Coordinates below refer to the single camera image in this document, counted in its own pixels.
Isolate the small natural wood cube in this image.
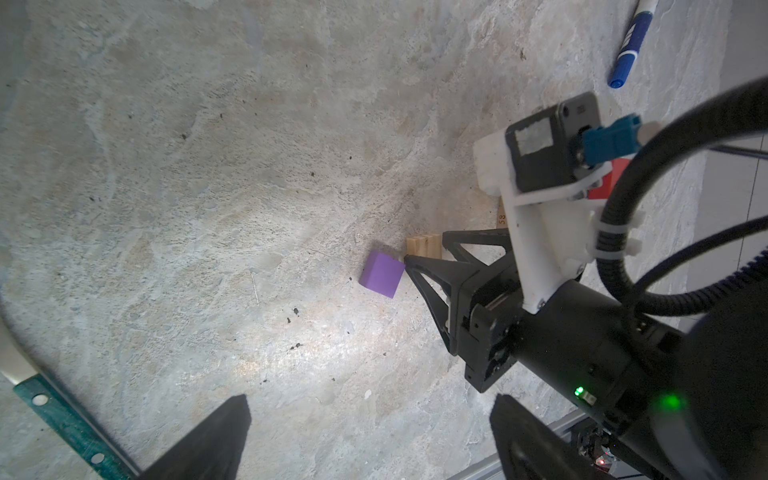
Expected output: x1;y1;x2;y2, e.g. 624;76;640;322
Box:
406;234;443;259

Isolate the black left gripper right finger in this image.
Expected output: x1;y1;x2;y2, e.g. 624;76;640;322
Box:
490;395;612;480

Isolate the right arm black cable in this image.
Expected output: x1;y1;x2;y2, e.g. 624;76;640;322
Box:
595;76;768;318

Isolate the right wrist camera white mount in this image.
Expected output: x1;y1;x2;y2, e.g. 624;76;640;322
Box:
472;91;643;315

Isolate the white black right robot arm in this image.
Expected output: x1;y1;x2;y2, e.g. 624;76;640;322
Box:
405;223;767;479

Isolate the purple wood cube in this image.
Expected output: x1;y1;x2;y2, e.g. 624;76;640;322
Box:
359;250;405;299

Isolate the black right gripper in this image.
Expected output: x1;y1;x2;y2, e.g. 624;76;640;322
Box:
404;228;654;420

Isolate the blue white marker pen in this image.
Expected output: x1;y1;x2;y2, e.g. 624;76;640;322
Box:
607;0;658;89

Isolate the red wood cube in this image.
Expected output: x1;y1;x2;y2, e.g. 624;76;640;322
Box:
587;158;631;200

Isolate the green handled fork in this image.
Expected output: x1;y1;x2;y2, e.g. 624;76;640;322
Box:
1;325;140;479

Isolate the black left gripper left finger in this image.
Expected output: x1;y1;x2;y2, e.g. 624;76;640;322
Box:
139;394;251;479

